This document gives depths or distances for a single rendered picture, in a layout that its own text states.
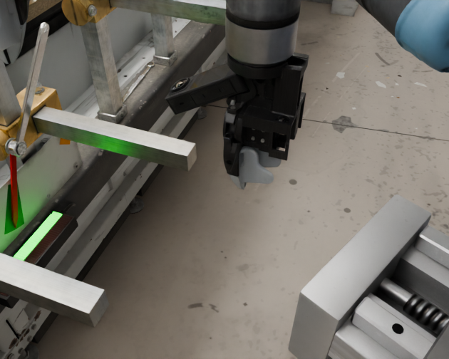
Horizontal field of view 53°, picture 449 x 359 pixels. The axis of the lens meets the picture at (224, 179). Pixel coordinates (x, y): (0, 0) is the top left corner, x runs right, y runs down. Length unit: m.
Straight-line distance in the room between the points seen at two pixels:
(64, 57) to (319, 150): 1.20
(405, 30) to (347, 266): 0.18
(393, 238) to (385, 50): 2.51
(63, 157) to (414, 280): 0.62
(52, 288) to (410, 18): 0.42
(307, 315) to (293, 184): 1.50
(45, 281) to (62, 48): 0.73
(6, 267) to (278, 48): 0.37
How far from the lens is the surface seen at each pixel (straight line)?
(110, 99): 0.94
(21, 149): 0.72
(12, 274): 0.55
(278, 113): 0.52
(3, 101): 0.72
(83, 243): 1.46
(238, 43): 0.48
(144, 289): 1.52
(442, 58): 0.37
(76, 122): 0.72
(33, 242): 0.78
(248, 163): 0.58
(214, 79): 0.53
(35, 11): 1.03
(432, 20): 0.35
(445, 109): 2.45
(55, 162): 0.82
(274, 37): 0.47
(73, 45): 1.19
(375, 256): 0.36
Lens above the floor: 1.27
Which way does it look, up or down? 44 degrees down
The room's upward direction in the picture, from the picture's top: straight up
